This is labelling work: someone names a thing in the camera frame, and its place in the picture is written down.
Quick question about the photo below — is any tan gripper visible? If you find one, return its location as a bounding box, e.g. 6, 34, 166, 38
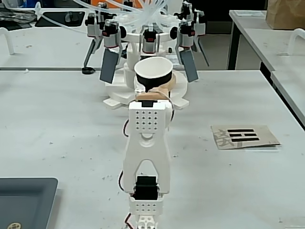
133, 71, 177, 102

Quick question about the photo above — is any black paper cup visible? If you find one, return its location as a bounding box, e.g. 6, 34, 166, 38
134, 56, 173, 93

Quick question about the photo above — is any white round machine base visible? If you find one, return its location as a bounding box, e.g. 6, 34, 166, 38
102, 31, 190, 110

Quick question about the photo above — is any grey paddle actuator unit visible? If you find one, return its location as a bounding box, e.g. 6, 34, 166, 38
99, 19, 122, 84
175, 20, 199, 83
192, 9, 210, 67
82, 11, 103, 69
139, 25, 160, 59

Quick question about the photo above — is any clear tubing bundle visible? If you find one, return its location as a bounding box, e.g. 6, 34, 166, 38
35, 0, 182, 32

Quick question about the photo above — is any black table leg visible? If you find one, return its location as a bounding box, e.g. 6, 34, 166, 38
227, 21, 242, 70

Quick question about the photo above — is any orange box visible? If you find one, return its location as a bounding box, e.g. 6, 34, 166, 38
92, 0, 149, 8

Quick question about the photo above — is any printed cardboard card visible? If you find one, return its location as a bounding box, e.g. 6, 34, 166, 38
210, 125, 281, 150

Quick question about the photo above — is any white paper sheet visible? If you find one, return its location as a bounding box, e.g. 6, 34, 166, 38
234, 10, 267, 17

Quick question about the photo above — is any black flat mat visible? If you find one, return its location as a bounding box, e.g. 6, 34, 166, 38
35, 10, 86, 28

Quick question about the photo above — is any brown paper bag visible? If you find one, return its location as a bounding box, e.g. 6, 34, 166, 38
265, 0, 305, 30

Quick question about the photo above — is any dark crumpled bag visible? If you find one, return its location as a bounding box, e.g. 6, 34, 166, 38
0, 9, 34, 24

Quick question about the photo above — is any grey plastic tray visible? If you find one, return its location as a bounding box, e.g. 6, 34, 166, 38
0, 177, 59, 229

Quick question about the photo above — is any red black servo cable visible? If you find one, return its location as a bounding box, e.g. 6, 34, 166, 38
122, 120, 131, 140

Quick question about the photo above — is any white arched bracket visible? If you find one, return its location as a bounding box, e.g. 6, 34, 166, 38
0, 27, 15, 56
287, 28, 305, 56

